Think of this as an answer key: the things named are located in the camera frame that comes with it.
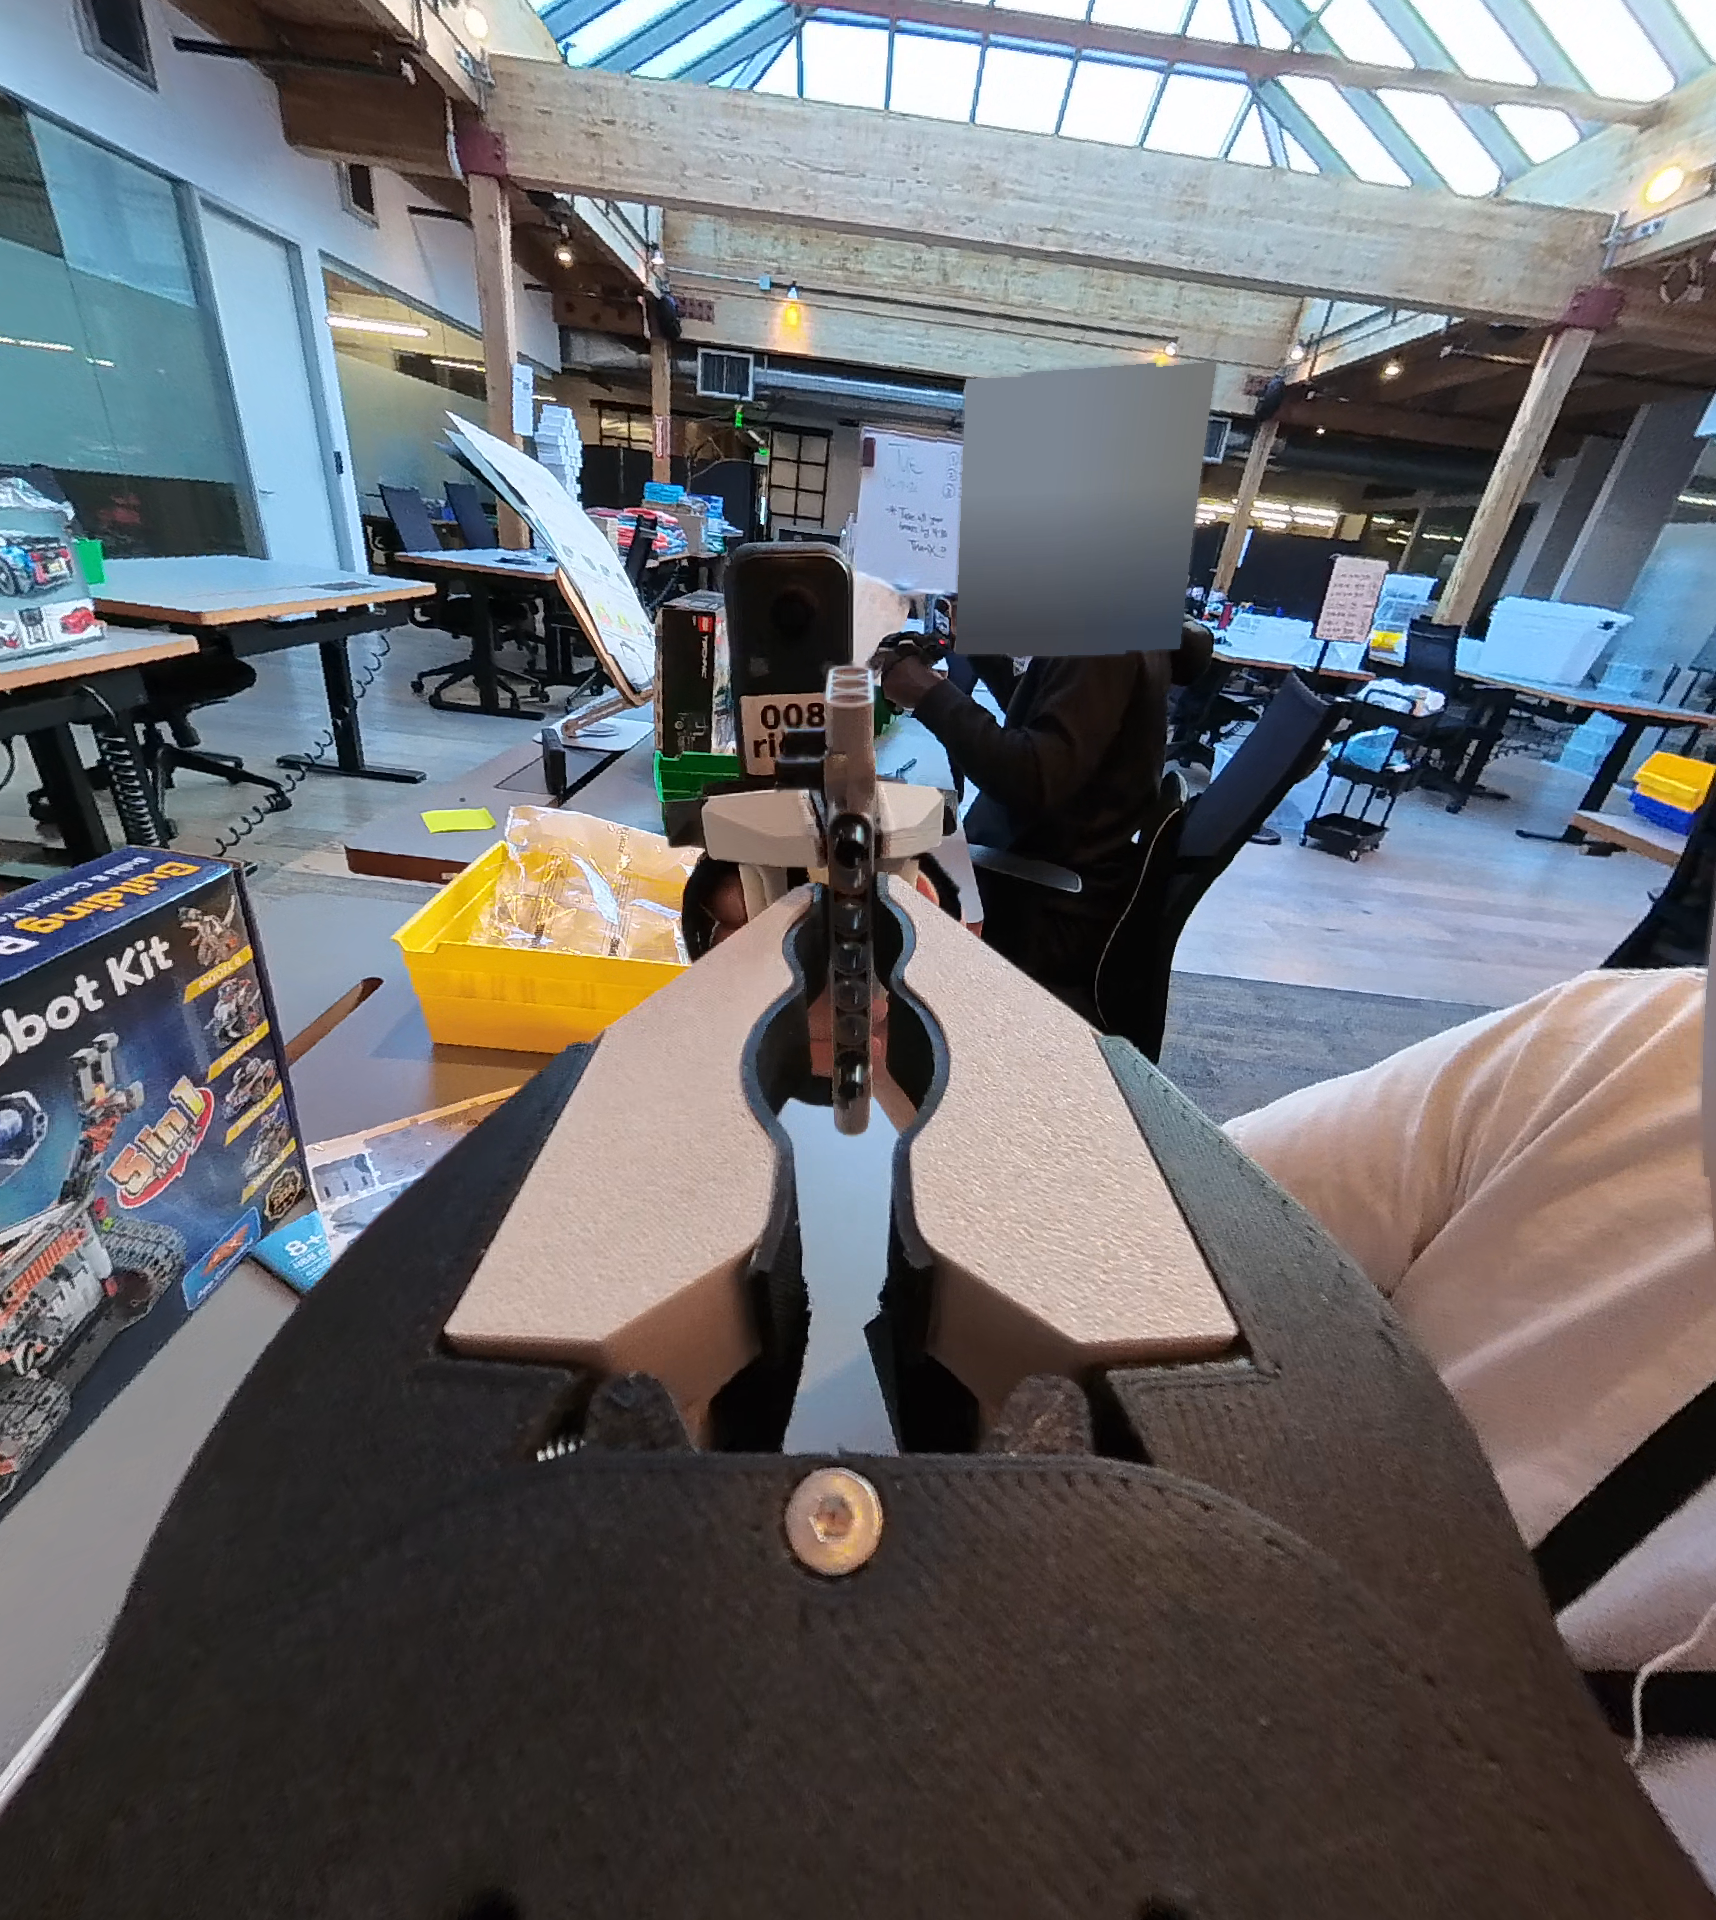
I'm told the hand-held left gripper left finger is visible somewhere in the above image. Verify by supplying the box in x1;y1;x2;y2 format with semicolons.
444;883;816;1453

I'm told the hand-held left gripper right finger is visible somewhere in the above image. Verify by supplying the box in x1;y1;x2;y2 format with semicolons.
870;883;1240;1453

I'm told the light grey perforated building beam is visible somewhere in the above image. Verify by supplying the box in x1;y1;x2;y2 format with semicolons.
823;666;877;1136

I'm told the black perforated building beam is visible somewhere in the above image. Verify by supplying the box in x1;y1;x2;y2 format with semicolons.
822;811;880;1104

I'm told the brown wooden desk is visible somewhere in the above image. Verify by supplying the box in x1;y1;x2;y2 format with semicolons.
344;717;695;889

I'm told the wood top office desk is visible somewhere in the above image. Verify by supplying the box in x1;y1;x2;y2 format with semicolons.
1457;666;1716;843
0;626;200;873
391;547;567;709
91;555;437;787

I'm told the grey desk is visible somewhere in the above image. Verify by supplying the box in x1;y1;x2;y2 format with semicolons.
0;877;605;1920

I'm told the green plastic bin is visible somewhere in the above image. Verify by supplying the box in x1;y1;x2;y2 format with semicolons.
652;750;750;843

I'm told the black toy box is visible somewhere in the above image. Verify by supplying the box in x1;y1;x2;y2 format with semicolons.
653;593;740;761

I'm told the whiteboard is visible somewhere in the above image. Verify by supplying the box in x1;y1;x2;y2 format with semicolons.
858;426;968;594

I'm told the pile of clear plastic bags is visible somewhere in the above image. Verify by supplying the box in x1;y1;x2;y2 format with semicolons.
471;804;697;967

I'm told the yellow plastic bin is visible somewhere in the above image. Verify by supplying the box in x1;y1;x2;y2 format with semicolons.
391;836;697;1057

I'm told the sticker sheet in plastic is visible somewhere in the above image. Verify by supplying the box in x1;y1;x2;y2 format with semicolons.
302;1087;507;1220

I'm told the black office chair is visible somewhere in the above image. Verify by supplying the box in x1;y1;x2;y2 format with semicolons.
377;482;534;717
969;675;1339;1068

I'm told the black utility cart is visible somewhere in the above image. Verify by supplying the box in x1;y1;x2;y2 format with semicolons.
1299;720;1415;865

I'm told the white paper sign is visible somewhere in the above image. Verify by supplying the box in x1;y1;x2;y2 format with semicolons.
1313;555;1389;644

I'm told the blue robot kit box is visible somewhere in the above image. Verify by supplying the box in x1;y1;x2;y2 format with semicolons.
0;846;318;1639

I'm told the white storage bin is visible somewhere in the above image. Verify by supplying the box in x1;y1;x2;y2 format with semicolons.
1480;596;1631;684

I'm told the toy car box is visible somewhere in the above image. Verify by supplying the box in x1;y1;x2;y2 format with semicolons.
0;480;107;671

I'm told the black coiled cable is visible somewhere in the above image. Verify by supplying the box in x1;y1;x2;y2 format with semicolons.
91;717;173;852

